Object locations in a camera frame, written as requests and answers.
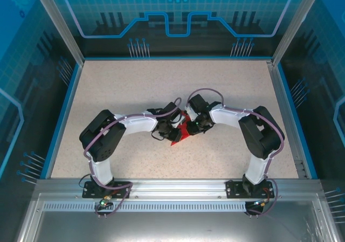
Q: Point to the red square cloth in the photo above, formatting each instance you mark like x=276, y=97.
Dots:
x=183, y=134

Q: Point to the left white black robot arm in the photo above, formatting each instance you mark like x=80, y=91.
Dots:
x=102, y=139

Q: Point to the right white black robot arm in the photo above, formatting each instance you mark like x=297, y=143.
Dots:
x=261, y=137

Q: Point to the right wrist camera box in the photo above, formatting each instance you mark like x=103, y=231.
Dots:
x=192, y=114

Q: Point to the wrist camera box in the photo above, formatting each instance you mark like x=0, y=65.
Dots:
x=192, y=114
x=178, y=120

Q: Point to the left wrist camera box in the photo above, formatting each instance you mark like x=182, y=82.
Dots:
x=178, y=120

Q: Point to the aluminium mounting rail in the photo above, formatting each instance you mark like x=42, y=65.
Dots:
x=175, y=188

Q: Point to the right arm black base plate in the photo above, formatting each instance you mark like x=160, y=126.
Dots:
x=234, y=189

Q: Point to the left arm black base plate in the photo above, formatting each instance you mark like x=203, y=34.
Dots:
x=121, y=192

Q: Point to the aluminium side rail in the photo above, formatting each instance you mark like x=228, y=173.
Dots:
x=281, y=96

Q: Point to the blue side frame strip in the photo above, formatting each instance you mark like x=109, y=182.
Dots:
x=62, y=118

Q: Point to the aluminium frame post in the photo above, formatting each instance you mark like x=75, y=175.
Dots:
x=59, y=23
x=295, y=23

